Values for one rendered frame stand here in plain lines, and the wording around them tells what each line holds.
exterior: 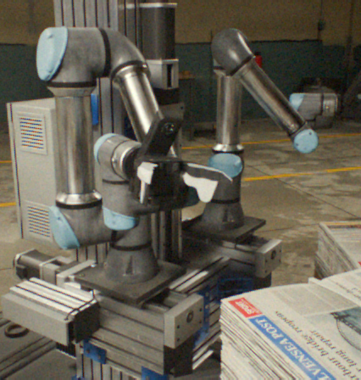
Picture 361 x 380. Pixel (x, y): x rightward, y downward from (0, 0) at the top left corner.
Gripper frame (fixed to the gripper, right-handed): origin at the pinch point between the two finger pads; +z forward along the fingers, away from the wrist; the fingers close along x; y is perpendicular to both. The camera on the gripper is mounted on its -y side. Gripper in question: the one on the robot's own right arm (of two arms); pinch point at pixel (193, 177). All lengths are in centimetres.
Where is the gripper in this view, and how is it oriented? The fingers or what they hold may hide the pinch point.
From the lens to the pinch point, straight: 83.9
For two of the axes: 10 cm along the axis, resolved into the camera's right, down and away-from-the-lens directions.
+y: -1.2, 9.7, 2.1
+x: -8.7, 0.0, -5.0
